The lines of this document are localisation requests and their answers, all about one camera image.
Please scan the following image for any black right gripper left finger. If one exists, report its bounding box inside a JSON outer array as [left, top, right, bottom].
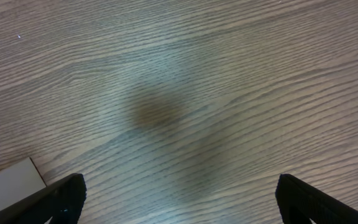
[[0, 173, 86, 224]]

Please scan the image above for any white box pink interior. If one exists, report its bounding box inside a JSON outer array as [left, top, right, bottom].
[[0, 157, 46, 211]]

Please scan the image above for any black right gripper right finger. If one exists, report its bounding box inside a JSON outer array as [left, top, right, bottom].
[[275, 174, 358, 224]]

